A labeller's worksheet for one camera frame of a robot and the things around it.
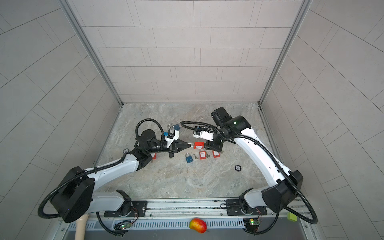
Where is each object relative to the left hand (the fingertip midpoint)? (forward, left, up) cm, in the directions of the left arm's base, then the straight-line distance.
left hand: (191, 146), depth 69 cm
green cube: (-25, -46, -18) cm, 55 cm away
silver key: (+4, -1, -22) cm, 23 cm away
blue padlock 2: (+25, +12, -21) cm, 35 cm away
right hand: (+3, -7, -2) cm, 8 cm away
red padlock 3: (+5, -14, -21) cm, 25 cm away
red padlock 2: (+5, -6, -21) cm, 23 cm away
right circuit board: (-28, -28, -22) cm, 45 cm away
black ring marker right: (-2, -26, -22) cm, 34 cm away
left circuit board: (-29, +30, -18) cm, 45 cm away
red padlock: (0, -3, +2) cm, 4 cm away
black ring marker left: (+8, +42, -22) cm, 47 cm away
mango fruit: (-28, -3, -17) cm, 33 cm away
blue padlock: (+3, +2, -21) cm, 21 cm away
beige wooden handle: (-30, +47, -17) cm, 59 cm away
